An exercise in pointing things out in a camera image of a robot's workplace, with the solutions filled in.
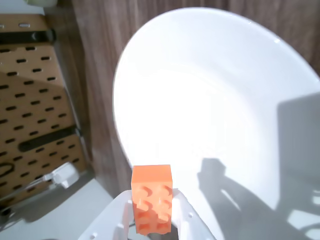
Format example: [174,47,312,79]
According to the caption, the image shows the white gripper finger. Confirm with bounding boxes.
[172,187,216,240]
[77,189,137,240]

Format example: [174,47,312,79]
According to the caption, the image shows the orange lego block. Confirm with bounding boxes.
[131,164,175,236]

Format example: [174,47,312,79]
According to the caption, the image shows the white round plate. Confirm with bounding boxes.
[112,6,320,240]

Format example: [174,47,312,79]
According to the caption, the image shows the white plug adapter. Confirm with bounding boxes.
[42,161,81,190]

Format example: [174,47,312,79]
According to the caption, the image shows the black elongated pegboard holder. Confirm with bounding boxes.
[19,125,81,153]

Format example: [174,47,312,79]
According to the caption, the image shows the brown pegboard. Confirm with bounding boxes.
[0,13,88,208]

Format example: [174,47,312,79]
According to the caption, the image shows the black strap on pegboard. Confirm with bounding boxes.
[0,28,57,45]

